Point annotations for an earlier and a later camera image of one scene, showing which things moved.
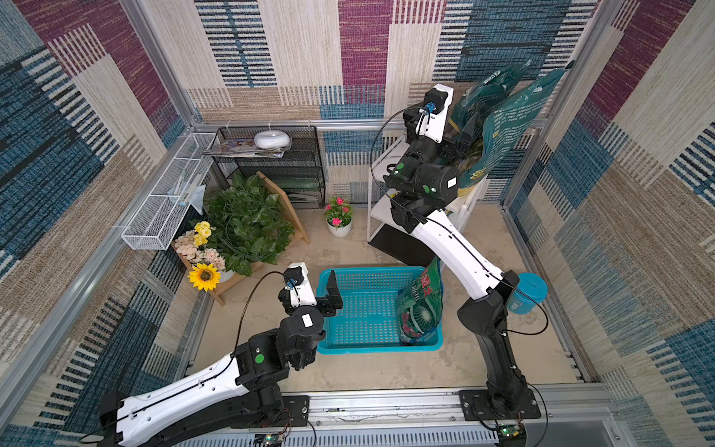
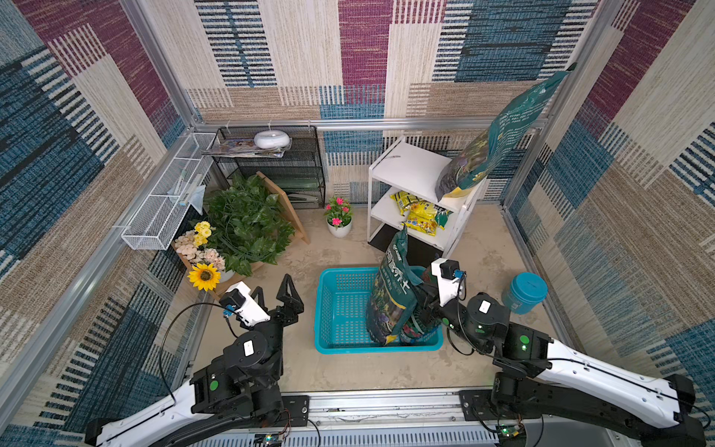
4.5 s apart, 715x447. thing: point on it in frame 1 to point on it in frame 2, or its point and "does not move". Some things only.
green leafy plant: (249, 223) does not move
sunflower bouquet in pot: (208, 265) does not move
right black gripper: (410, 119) to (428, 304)
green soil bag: (477, 97) to (394, 298)
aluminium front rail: (597, 416) does not move
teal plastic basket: (369, 320) does not move
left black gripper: (332, 296) to (291, 305)
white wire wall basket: (154, 226) does not move
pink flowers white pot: (338, 214) does not move
